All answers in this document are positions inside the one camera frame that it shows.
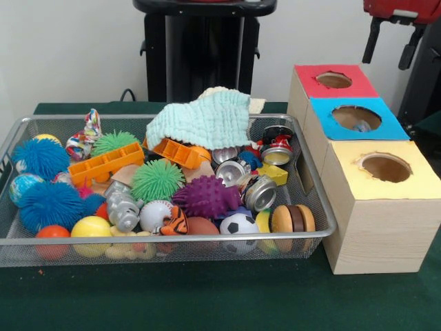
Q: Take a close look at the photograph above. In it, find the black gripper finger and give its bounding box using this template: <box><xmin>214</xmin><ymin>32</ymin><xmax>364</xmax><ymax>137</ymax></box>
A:
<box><xmin>361</xmin><ymin>16</ymin><xmax>382</xmax><ymax>65</ymax></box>
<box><xmin>398</xmin><ymin>26</ymin><xmax>426</xmax><ymax>72</ymax></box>

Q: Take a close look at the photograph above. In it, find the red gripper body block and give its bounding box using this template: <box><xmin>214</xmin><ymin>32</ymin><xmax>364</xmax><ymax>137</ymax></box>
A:
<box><xmin>363</xmin><ymin>0</ymin><xmax>441</xmax><ymax>25</ymax></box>

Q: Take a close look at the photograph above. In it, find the crushed clear plastic bottle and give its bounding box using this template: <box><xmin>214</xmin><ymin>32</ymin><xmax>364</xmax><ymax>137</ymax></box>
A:
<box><xmin>351</xmin><ymin>120</ymin><xmax>373</xmax><ymax>134</ymax></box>

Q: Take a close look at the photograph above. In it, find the cream muslin cloth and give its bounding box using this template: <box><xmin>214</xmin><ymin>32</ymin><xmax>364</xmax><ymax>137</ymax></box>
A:
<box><xmin>201</xmin><ymin>86</ymin><xmax>267</xmax><ymax>114</ymax></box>

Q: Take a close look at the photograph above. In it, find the light blue muslin cloth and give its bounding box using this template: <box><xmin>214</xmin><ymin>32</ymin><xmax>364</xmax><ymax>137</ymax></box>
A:
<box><xmin>145</xmin><ymin>91</ymin><xmax>254</xmax><ymax>150</ymax></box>

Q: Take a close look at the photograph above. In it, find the wooden box with three holes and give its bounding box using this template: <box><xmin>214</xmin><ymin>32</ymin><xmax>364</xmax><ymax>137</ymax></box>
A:
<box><xmin>287</xmin><ymin>63</ymin><xmax>441</xmax><ymax>275</ymax></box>

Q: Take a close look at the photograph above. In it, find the black upright panel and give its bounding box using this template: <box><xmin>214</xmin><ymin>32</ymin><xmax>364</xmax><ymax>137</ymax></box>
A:
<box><xmin>396</xmin><ymin>20</ymin><xmax>441</xmax><ymax>120</ymax></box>

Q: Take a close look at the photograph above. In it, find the green clothed side table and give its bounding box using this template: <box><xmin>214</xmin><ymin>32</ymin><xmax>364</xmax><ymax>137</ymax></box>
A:
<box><xmin>409</xmin><ymin>112</ymin><xmax>441</xmax><ymax>148</ymax></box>

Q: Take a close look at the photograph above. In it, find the crushed red soda can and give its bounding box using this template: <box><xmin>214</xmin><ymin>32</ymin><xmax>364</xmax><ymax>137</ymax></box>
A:
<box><xmin>260</xmin><ymin>124</ymin><xmax>296</xmax><ymax>165</ymax></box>

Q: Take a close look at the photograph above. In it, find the toy hamburger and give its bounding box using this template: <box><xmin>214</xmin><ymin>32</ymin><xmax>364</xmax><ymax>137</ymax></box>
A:
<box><xmin>271</xmin><ymin>203</ymin><xmax>317</xmax><ymax>252</ymax></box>

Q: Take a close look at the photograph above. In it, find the purple spiky ball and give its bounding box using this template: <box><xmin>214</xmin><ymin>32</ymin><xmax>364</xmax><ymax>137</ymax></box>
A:
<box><xmin>172</xmin><ymin>174</ymin><xmax>242</xmax><ymax>220</ymax></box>

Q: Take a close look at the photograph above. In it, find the small soccer ball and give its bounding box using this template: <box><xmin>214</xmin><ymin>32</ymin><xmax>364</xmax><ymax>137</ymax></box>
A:
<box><xmin>218</xmin><ymin>213</ymin><xmax>260</xmax><ymax>256</ymax></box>

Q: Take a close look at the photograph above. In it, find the green spiky ball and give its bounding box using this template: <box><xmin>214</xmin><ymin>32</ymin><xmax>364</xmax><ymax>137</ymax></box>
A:
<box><xmin>131</xmin><ymin>163</ymin><xmax>186</xmax><ymax>204</ymax></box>

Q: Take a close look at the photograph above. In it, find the dark green table cloth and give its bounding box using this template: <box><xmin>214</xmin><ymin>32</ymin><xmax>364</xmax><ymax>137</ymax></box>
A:
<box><xmin>0</xmin><ymin>101</ymin><xmax>441</xmax><ymax>331</ymax></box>

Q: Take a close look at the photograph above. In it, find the yellow ball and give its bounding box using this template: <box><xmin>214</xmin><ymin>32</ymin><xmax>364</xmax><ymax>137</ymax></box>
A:
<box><xmin>70</xmin><ymin>215</ymin><xmax>113</xmax><ymax>259</ymax></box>

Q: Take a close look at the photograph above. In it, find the blue furry puffer ball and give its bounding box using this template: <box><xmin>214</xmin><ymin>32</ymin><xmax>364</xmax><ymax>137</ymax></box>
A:
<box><xmin>12</xmin><ymin>137</ymin><xmax>71</xmax><ymax>181</ymax></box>

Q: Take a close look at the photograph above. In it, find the blue furry toy with eyes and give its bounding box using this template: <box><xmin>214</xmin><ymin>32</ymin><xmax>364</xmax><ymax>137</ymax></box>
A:
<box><xmin>19</xmin><ymin>181</ymin><xmax>86</xmax><ymax>233</ymax></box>

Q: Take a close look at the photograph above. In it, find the orange ball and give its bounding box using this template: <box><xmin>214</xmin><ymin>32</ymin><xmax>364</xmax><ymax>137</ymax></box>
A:
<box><xmin>35</xmin><ymin>224</ymin><xmax>72</xmax><ymax>261</ymax></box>

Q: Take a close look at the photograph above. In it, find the shallow wire mesh bin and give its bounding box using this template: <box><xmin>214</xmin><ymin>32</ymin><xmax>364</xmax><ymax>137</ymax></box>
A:
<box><xmin>0</xmin><ymin>113</ymin><xmax>338</xmax><ymax>268</ymax></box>

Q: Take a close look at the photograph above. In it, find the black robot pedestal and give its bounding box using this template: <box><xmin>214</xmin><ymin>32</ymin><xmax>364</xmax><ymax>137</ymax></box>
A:
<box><xmin>132</xmin><ymin>0</ymin><xmax>278</xmax><ymax>103</ymax></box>

